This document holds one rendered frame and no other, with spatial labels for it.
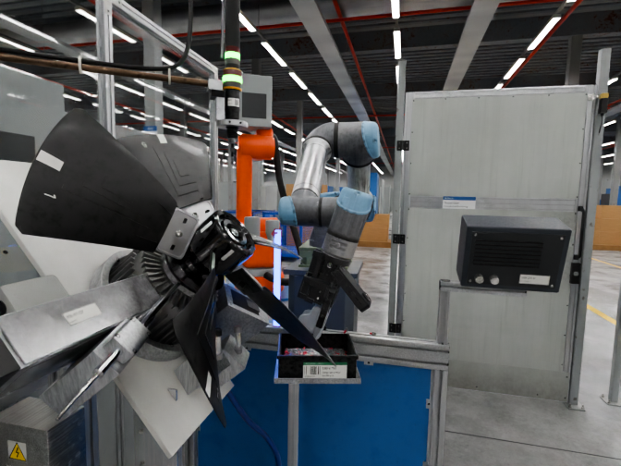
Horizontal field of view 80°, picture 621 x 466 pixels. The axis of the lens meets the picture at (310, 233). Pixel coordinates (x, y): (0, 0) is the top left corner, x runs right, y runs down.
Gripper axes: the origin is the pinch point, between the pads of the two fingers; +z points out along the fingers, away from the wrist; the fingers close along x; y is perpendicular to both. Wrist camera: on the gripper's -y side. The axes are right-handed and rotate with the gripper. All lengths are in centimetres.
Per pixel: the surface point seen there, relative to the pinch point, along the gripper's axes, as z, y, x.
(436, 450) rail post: 34, -44, -34
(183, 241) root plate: -15.3, 29.7, 17.8
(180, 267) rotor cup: -10.3, 28.6, 18.1
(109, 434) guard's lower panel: 87, 69, -37
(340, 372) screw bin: 11.8, -7.9, -12.2
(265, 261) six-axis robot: 88, 122, -362
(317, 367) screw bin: 12.3, -1.8, -10.5
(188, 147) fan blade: -32, 46, -3
